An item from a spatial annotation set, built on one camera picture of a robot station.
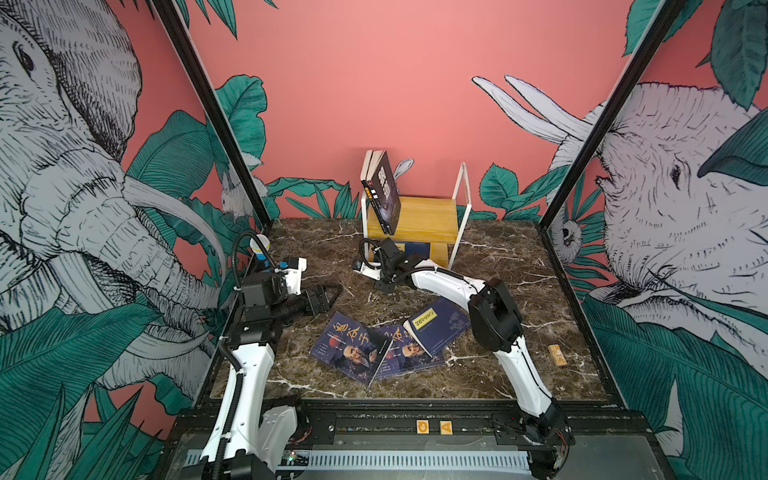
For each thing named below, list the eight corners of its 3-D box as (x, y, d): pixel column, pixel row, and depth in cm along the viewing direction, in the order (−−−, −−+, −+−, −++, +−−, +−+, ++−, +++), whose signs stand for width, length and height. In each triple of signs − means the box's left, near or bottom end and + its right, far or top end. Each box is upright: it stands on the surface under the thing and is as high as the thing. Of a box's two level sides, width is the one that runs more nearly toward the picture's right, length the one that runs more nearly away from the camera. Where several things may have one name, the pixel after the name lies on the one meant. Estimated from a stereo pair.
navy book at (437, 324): (429, 358, 88) (431, 352, 84) (404, 328, 94) (405, 322, 90) (470, 324, 95) (473, 317, 92) (444, 298, 101) (446, 291, 98)
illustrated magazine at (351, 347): (310, 354, 88) (308, 351, 86) (338, 315, 96) (336, 310, 94) (367, 387, 82) (366, 384, 80) (391, 341, 91) (391, 338, 89)
